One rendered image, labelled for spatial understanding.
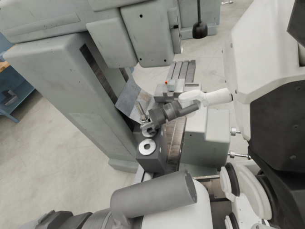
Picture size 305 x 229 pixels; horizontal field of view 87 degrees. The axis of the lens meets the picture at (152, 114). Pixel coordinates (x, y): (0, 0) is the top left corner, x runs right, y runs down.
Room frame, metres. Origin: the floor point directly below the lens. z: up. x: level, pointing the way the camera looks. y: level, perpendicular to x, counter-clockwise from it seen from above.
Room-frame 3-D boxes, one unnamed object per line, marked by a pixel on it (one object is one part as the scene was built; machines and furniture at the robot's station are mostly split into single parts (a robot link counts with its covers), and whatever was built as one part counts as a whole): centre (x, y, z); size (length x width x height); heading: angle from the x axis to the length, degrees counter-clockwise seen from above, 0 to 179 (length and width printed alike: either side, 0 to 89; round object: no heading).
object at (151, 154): (0.50, 0.07, 1.01); 0.22 x 0.12 x 0.20; 156
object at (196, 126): (0.84, -0.17, 0.77); 0.50 x 0.35 x 0.12; 58
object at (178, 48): (0.78, -0.26, 1.45); 0.04 x 0.04 x 0.21; 58
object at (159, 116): (0.55, -0.05, 1.18); 0.13 x 0.12 x 0.10; 1
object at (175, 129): (0.81, -0.15, 0.87); 1.24 x 0.23 x 0.08; 148
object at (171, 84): (0.93, -0.22, 1.02); 0.06 x 0.05 x 0.06; 148
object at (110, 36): (0.95, 0.00, 1.47); 0.24 x 0.19 x 0.26; 148
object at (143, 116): (0.55, 0.05, 1.27); 0.03 x 0.03 x 0.11
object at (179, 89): (0.90, -0.27, 1.00); 0.15 x 0.06 x 0.04; 148
